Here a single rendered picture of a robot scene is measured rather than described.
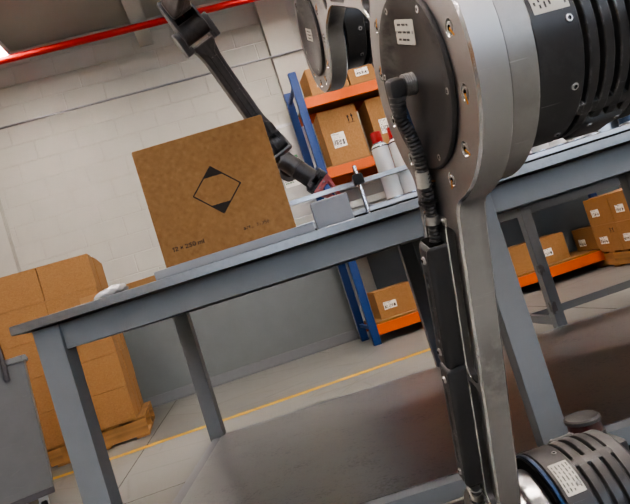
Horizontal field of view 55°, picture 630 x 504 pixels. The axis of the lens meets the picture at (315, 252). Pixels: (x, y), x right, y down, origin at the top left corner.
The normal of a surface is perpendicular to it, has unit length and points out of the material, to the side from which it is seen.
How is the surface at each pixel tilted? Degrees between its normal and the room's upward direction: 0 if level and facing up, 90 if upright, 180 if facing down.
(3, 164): 90
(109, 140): 90
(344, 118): 90
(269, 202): 90
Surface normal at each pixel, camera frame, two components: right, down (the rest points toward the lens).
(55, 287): 0.22, -0.11
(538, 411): -0.01, -0.04
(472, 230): 0.23, 0.34
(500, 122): 0.28, 0.52
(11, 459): 0.43, -0.11
